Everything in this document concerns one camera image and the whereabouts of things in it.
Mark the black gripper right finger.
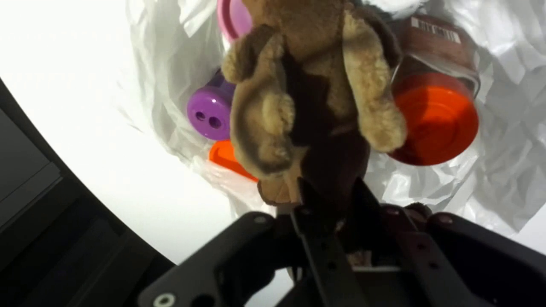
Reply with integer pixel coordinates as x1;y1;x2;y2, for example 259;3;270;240
339;177;546;307

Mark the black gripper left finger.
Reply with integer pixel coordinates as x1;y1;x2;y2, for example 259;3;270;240
135;188;365;307

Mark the red-orange lid dough tub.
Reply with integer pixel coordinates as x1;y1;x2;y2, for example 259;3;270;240
206;137;261;183

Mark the red rubber bung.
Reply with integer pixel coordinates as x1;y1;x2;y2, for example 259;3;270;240
387;71;481;168

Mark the purple dough tub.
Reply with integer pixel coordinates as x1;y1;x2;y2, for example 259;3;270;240
184;69;237;142

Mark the brown plush toy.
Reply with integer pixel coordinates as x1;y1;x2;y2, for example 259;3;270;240
220;0;409;228

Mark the pink lid dough tub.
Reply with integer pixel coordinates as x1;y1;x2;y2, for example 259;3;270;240
215;0;256;45

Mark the white plastic bag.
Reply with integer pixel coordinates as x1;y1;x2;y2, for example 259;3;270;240
125;0;546;235

